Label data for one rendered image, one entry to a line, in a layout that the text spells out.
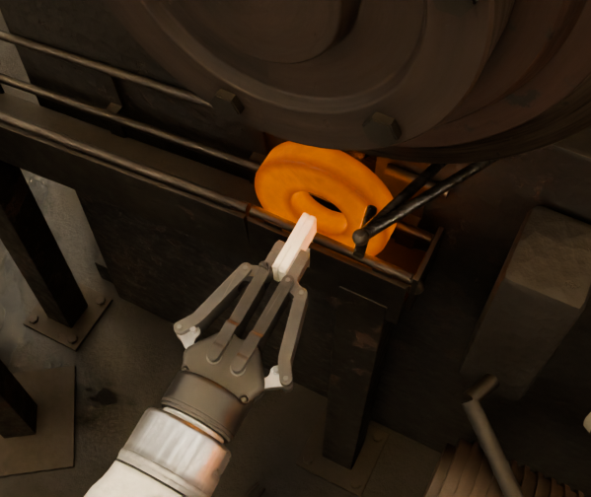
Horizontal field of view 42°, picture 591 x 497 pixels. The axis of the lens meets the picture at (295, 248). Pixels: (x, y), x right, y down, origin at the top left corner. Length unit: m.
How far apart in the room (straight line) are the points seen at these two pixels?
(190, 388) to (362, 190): 0.25
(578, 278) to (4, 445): 1.13
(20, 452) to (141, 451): 0.88
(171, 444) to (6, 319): 1.04
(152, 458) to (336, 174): 0.31
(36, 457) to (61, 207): 0.56
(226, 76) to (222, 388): 0.29
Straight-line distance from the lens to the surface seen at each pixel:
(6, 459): 1.55
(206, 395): 0.69
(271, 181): 0.81
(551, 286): 0.73
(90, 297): 1.64
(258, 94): 0.54
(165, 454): 0.68
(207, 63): 0.55
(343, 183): 0.75
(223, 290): 0.75
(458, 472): 0.93
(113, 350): 1.59
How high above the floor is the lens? 1.41
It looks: 58 degrees down
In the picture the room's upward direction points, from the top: straight up
